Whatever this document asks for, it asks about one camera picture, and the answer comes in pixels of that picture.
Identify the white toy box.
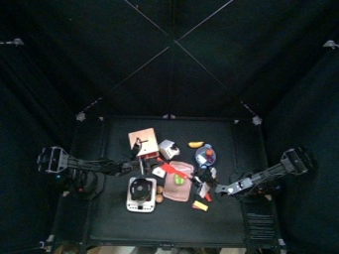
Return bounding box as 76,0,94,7
197,182,213,198

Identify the blue toy plate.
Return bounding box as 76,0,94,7
195,143,219,168

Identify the small white toy appliance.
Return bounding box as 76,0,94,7
158,139,182,161

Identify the red toy knife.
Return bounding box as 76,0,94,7
158,159,194,180

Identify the small white card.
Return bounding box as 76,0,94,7
151,166,167,179

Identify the yellow toy block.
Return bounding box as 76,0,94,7
191,199,211,212

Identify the black toy pan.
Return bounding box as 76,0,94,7
129,178,154,201

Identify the white toy stove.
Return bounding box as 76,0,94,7
124,176,159,213

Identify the white label sticker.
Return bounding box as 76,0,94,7
246,212,275,240

